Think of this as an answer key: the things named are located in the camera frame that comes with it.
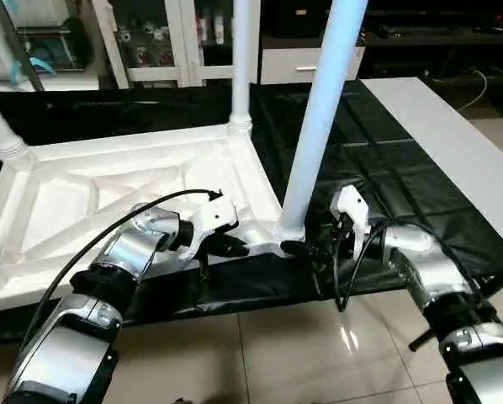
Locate white drawer cabinet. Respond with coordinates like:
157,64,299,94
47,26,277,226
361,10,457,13
264,0,503,82

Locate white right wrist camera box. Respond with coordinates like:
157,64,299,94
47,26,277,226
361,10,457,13
330,184,371,258

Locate black metal stand leg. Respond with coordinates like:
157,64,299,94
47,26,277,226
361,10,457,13
406,271,503,353

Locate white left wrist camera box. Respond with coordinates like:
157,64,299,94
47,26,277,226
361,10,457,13
181,195,241,258

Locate white drawer unit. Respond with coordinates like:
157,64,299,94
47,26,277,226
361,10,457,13
260,45,367,85

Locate white glass door cabinet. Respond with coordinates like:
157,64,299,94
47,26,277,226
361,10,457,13
94,0,262,88

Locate white plastic table leg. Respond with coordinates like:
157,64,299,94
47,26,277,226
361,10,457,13
227,0,257,137
273,0,370,243
0,91,32,167

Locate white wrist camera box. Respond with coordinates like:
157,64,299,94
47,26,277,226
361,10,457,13
181,195,241,258
330,184,371,258

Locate blue frame trolley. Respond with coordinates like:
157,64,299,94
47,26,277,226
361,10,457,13
6,17,94,82

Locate white plastic table top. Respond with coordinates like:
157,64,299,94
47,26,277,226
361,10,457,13
0,122,313,319

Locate black work mat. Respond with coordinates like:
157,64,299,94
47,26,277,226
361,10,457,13
0,77,503,346

